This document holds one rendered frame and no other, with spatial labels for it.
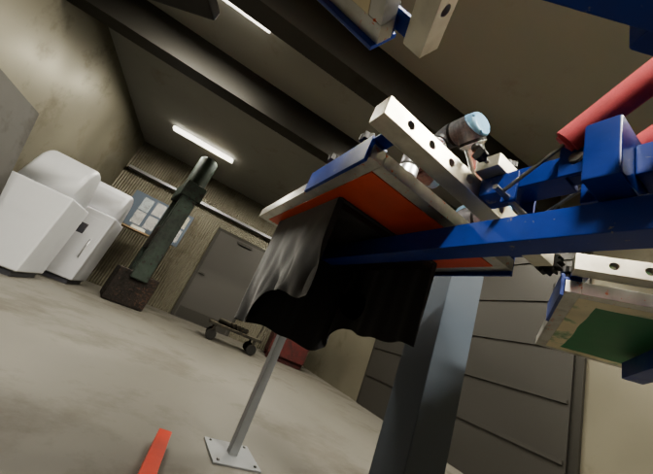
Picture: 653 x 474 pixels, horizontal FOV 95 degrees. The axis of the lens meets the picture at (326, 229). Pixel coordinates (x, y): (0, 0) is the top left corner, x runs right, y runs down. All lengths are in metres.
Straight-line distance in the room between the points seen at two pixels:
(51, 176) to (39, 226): 0.60
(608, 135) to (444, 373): 0.99
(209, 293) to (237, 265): 0.88
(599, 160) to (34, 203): 4.58
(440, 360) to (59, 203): 4.17
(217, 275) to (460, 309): 6.53
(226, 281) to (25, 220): 4.13
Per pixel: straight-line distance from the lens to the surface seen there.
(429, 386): 1.33
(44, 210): 4.54
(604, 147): 0.66
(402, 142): 0.69
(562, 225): 0.66
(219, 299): 7.48
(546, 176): 0.74
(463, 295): 1.44
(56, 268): 5.77
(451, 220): 0.84
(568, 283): 1.14
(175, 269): 7.54
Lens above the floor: 0.55
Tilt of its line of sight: 21 degrees up
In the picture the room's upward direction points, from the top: 23 degrees clockwise
